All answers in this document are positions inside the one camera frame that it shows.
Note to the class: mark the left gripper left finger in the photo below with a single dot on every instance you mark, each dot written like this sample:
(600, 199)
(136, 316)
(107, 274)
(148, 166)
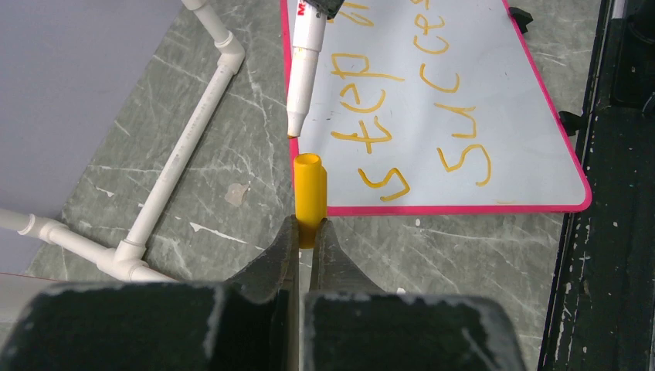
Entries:
(247, 322)

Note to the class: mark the white marker pen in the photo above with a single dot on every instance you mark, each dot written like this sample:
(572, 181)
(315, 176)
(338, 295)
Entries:
(307, 42)

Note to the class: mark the yellow marker cap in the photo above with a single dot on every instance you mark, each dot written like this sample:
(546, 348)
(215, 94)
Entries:
(310, 190)

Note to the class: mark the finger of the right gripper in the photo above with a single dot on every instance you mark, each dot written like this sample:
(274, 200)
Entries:
(329, 8)

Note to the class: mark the pink framed whiteboard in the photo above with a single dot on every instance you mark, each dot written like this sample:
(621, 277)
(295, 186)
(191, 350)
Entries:
(436, 107)

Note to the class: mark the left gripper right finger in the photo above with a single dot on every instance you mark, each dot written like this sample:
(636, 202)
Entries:
(350, 323)

